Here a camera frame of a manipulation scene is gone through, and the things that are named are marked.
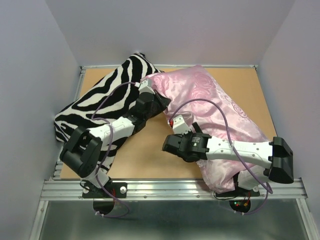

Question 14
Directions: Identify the pink satin rose pillowcase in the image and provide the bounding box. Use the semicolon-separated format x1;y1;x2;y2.
141;64;276;194

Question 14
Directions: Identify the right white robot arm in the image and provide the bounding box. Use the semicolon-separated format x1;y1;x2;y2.
162;120;294;195

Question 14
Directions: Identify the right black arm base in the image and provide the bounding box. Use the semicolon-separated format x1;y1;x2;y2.
213;187;260;200

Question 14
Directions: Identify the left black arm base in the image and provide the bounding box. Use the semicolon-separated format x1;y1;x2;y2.
79;180;128;199

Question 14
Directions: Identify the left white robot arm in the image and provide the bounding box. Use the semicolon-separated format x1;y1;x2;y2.
60;91;171;197

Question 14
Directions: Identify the zebra striped pillow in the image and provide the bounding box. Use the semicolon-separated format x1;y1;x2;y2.
54;52;159;173

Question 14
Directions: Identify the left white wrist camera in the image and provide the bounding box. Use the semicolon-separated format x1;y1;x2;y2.
135;78;155;94

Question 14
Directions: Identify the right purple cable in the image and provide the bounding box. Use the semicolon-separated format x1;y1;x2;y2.
169;98;274;216

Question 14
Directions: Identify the purple cable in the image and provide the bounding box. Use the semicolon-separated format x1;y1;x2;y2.
91;81;141;219
169;98;274;216

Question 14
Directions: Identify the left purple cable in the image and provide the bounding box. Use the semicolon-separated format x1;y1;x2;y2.
91;81;141;219

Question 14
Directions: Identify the aluminium frame rail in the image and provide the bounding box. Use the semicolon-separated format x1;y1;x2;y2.
40;179;308;202

